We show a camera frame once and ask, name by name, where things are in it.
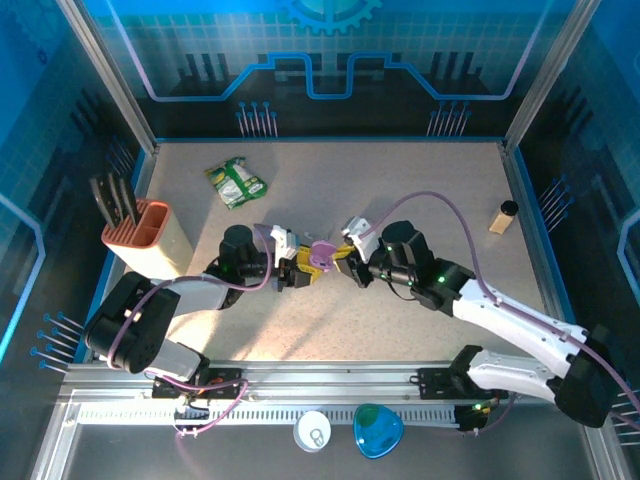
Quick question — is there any white slotted cable duct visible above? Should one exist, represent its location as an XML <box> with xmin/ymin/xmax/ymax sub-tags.
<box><xmin>77</xmin><ymin>405</ymin><xmax>461</xmax><ymax>426</ymax></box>

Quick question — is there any white pull-tab can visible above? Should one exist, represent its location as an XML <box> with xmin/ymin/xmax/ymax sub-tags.
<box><xmin>292</xmin><ymin>409</ymin><xmax>333</xmax><ymax>454</ymax></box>

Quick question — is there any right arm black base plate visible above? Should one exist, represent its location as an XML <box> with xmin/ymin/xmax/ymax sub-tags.
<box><xmin>416</xmin><ymin>367</ymin><xmax>510</xmax><ymax>401</ymax></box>

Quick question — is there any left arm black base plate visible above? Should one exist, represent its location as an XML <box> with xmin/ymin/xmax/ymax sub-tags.
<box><xmin>151</xmin><ymin>367</ymin><xmax>247</xmax><ymax>401</ymax></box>

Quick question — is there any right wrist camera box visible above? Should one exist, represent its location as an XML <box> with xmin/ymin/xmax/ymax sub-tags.
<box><xmin>339</xmin><ymin>215</ymin><xmax>375</xmax><ymax>261</ymax></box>

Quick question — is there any aluminium frame post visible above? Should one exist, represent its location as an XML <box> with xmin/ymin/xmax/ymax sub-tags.
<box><xmin>503</xmin><ymin>0</ymin><xmax>604</xmax><ymax>154</ymax></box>
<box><xmin>54</xmin><ymin>0</ymin><xmax>160</xmax><ymax>154</ymax></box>

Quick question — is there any black handled knife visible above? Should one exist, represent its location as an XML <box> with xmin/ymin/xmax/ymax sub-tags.
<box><xmin>105</xmin><ymin>173</ymin><xmax>132</xmax><ymax>222</ymax></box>
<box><xmin>118</xmin><ymin>177</ymin><xmax>142</xmax><ymax>224</ymax></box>
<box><xmin>89</xmin><ymin>175</ymin><xmax>121</xmax><ymax>227</ymax></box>

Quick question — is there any black capped spice bottle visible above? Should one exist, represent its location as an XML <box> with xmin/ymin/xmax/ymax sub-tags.
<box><xmin>488</xmin><ymin>199</ymin><xmax>520</xmax><ymax>235</ymax></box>

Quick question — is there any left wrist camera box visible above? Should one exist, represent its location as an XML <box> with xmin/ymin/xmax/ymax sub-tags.
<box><xmin>268</xmin><ymin>223</ymin><xmax>303</xmax><ymax>262</ymax></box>

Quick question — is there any green snack bag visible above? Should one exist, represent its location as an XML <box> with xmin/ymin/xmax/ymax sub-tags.
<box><xmin>203</xmin><ymin>156</ymin><xmax>269</xmax><ymax>211</ymax></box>

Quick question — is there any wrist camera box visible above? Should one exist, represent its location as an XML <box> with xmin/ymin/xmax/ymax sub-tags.
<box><xmin>339</xmin><ymin>215</ymin><xmax>375</xmax><ymax>261</ymax></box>
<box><xmin>268</xmin><ymin>223</ymin><xmax>303</xmax><ymax>262</ymax></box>

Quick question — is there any purple earbud charging case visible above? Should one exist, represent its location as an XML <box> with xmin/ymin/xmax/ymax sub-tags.
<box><xmin>308</xmin><ymin>239</ymin><xmax>335</xmax><ymax>274</ymax></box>

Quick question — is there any blue triangular plastic container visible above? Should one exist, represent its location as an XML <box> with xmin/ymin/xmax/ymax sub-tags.
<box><xmin>352</xmin><ymin>403</ymin><xmax>405</xmax><ymax>460</ymax></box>

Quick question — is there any orange beige knife block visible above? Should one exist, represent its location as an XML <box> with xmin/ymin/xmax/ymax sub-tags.
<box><xmin>101</xmin><ymin>198</ymin><xmax>195</xmax><ymax>280</ymax></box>

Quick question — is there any black controller box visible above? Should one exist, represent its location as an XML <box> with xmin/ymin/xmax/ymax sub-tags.
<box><xmin>454</xmin><ymin>402</ymin><xmax>494</xmax><ymax>432</ymax></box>

